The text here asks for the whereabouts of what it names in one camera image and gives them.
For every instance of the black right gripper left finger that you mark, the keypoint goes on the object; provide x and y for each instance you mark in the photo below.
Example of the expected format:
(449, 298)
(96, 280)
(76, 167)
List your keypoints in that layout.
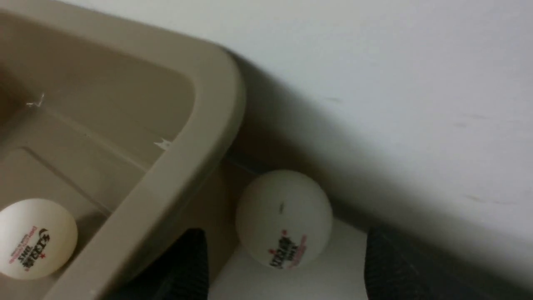
(181, 273)

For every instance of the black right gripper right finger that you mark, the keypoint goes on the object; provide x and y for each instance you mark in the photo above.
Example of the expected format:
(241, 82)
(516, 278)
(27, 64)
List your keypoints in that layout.
(398, 267)

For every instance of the white ping-pong ball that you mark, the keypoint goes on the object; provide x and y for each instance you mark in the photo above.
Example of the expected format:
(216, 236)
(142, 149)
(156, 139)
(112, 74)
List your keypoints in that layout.
(284, 219)
(37, 238)

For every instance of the tan plastic storage bin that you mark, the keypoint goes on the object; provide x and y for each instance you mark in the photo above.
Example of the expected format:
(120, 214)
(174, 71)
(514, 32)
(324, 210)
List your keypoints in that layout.
(119, 122)

